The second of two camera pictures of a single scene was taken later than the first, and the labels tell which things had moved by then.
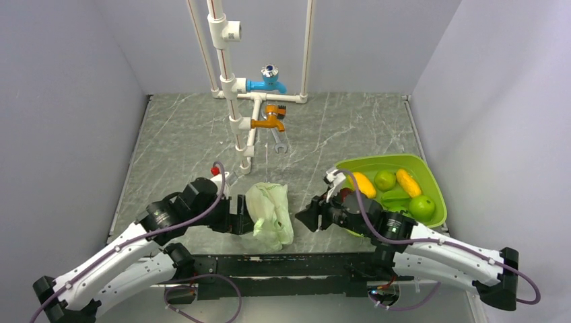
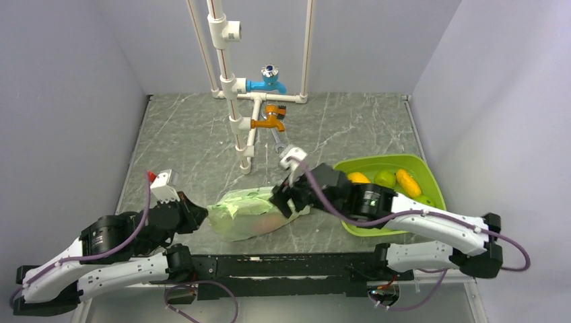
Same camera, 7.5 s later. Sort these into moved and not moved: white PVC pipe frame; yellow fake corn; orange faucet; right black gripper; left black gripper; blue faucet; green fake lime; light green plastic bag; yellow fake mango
Moved: left black gripper; light green plastic bag; right black gripper
Not moved: orange faucet; blue faucet; yellow fake mango; yellow fake corn; green fake lime; white PVC pipe frame
